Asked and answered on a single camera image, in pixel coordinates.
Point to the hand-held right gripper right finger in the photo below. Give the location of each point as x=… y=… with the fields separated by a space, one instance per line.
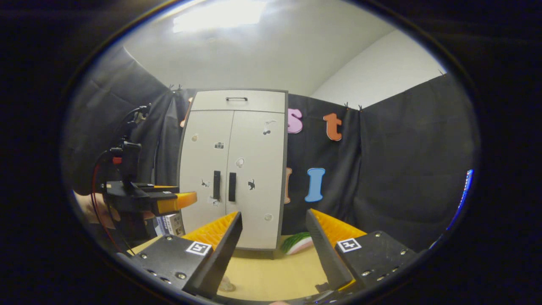
x=328 y=258

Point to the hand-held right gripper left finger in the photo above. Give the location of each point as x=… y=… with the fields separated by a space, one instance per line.
x=220 y=258

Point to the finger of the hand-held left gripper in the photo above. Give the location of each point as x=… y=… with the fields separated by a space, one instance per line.
x=178 y=202
x=163 y=189

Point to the white cabinet door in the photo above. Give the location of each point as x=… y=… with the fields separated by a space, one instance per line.
x=258 y=148
x=207 y=131

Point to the white cabinet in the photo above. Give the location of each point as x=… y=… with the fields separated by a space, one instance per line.
x=237 y=140

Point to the small white blue box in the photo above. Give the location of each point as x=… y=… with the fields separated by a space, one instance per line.
x=169 y=224

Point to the watermelon slice toy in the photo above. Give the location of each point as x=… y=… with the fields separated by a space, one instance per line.
x=298 y=243

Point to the black backdrop cloth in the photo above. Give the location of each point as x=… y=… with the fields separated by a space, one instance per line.
x=402 y=169

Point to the computer monitor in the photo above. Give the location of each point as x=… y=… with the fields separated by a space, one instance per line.
x=463 y=199

